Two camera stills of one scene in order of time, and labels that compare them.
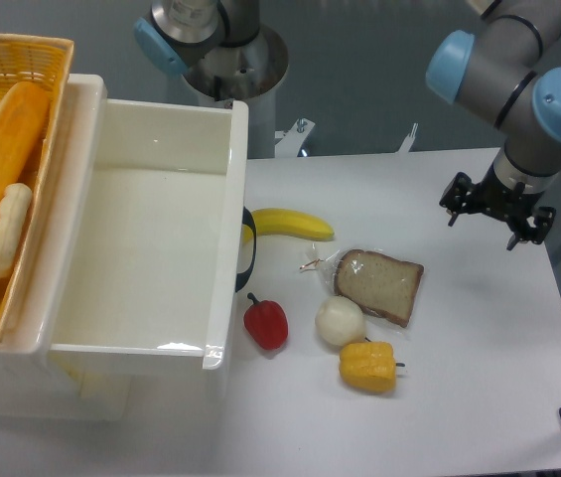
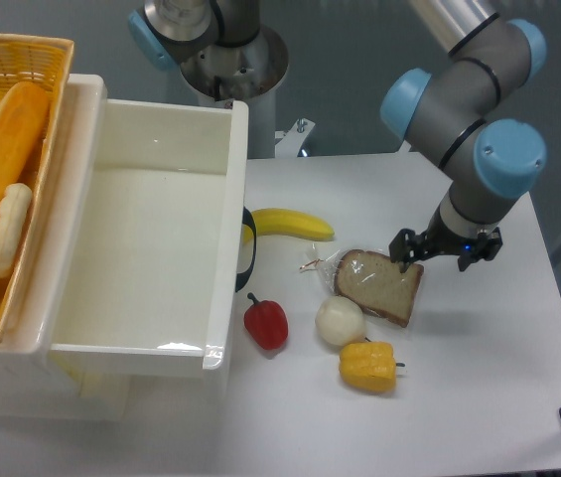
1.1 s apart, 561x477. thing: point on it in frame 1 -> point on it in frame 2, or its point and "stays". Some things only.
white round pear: (340, 321) stays
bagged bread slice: (386, 286) stays
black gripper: (492, 197) -> (406, 247)
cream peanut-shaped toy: (9, 231) stays
